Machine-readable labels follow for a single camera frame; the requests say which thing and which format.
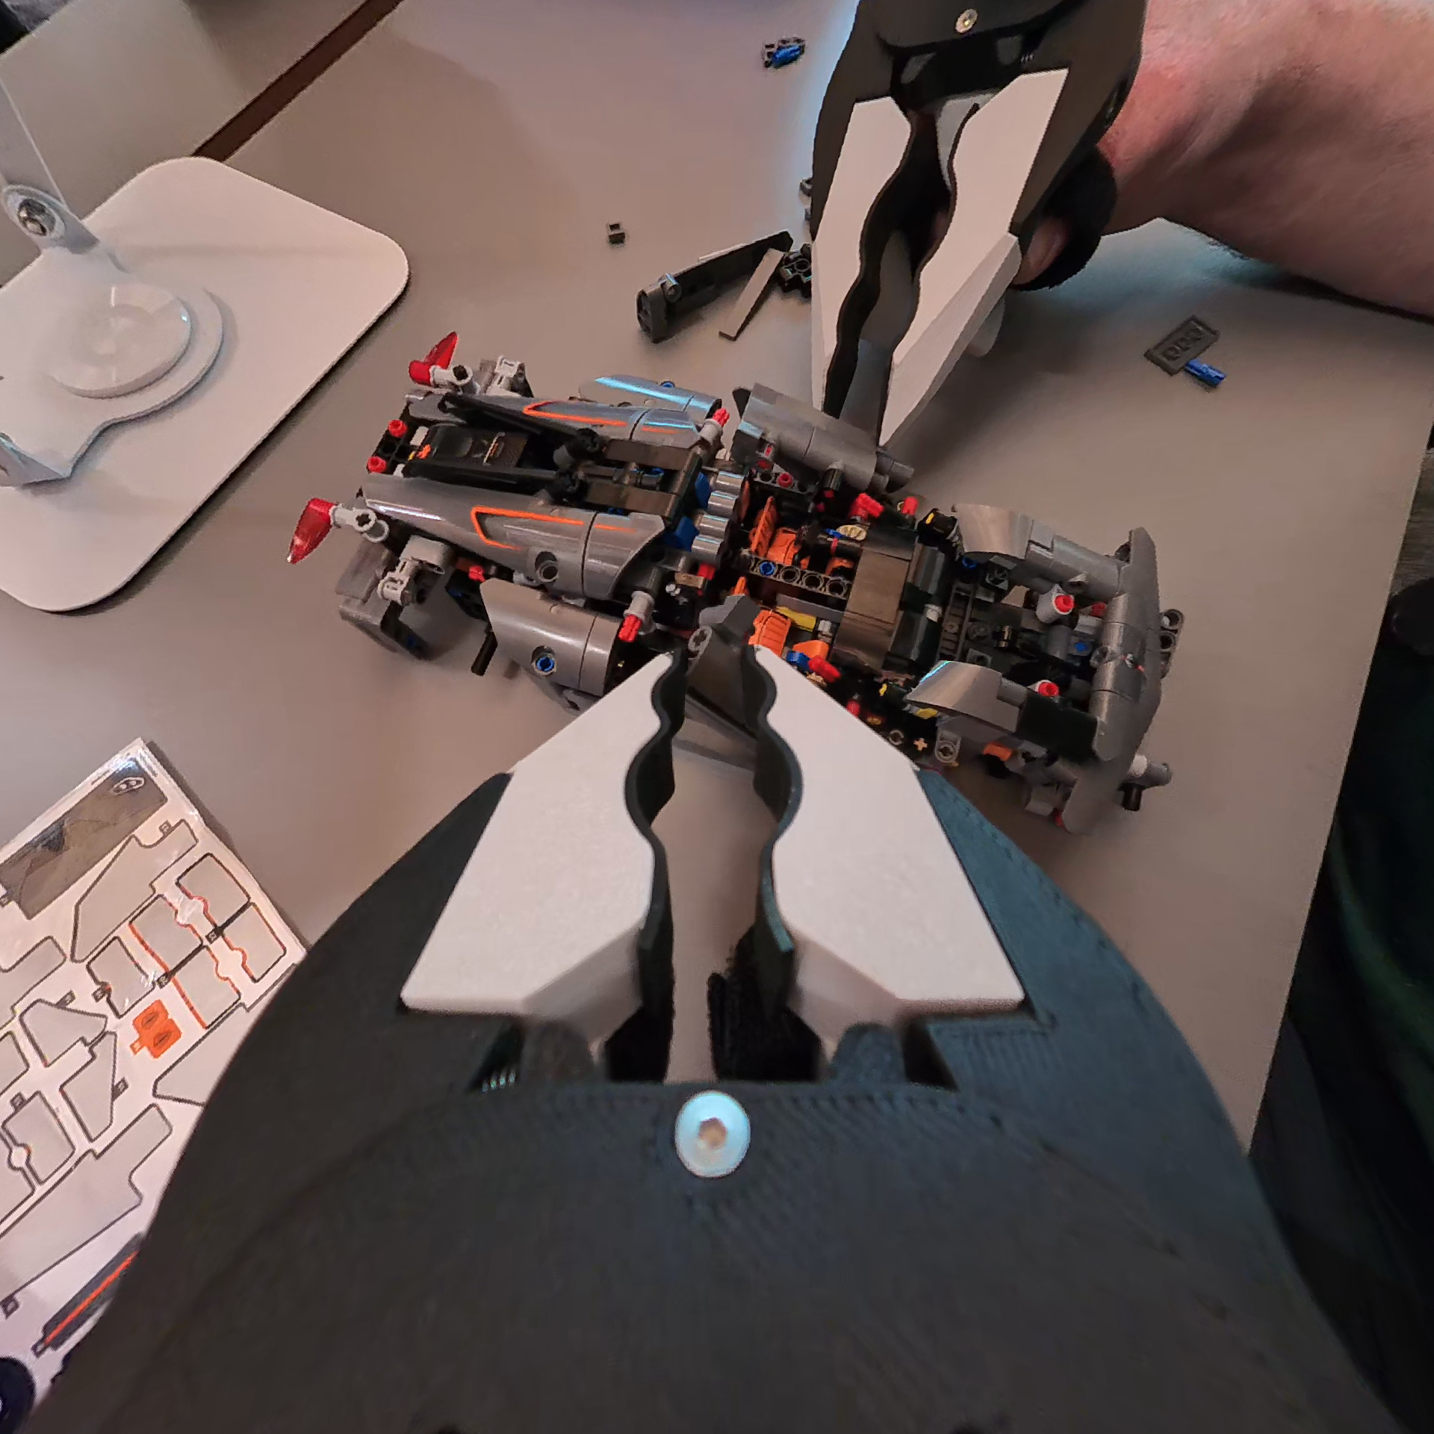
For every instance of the black lego connector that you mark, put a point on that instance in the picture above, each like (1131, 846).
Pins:
(800, 269)

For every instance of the grey orange lego car model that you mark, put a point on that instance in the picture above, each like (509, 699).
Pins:
(627, 526)

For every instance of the small blue lego pin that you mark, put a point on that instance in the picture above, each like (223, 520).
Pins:
(1206, 375)

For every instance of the person in green shirt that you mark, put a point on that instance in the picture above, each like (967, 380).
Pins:
(1366, 953)

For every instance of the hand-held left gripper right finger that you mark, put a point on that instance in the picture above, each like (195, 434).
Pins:
(897, 885)

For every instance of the lego sticker sheet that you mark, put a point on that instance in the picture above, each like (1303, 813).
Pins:
(112, 975)

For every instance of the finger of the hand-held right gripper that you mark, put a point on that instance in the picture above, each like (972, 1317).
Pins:
(998, 202)
(858, 224)

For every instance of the person's right hand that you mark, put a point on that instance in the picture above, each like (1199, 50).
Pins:
(1042, 247)

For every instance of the person's right forearm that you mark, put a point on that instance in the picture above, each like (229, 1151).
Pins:
(1278, 136)

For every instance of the long black lego panel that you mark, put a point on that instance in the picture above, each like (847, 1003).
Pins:
(706, 286)

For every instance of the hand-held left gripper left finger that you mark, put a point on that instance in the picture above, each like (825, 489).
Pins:
(527, 885)

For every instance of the blue black lego pin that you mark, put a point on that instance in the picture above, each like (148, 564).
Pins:
(784, 52)

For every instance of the dark grey lego tile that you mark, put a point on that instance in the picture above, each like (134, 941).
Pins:
(1179, 342)

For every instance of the white monitor stand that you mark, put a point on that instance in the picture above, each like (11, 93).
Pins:
(212, 369)

